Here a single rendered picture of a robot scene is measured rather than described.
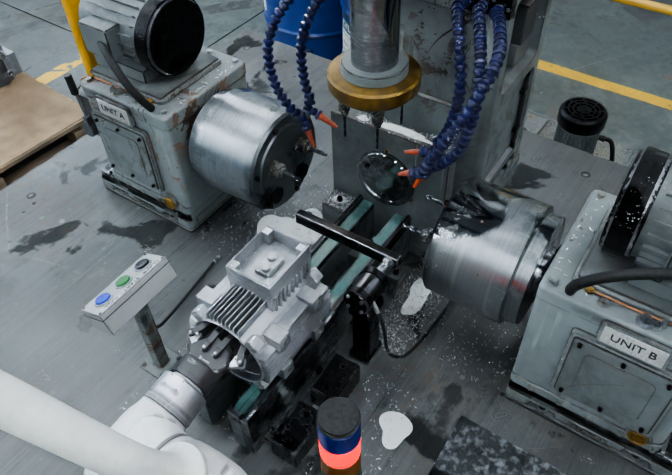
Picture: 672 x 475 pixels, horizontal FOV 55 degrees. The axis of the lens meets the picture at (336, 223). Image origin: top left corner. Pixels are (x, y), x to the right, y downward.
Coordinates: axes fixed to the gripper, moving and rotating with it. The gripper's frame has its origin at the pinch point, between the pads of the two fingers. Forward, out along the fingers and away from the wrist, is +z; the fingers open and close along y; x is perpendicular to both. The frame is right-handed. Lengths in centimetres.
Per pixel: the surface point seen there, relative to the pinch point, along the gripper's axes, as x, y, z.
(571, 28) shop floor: 147, 30, 302
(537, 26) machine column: -9, -16, 84
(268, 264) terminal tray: -6.0, -0.5, 3.5
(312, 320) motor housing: 4.9, -9.2, 2.5
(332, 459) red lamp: -10.5, -30.7, -20.0
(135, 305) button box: 0.6, 19.7, -13.5
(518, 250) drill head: -3.7, -36.8, 29.6
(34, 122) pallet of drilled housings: 102, 212, 61
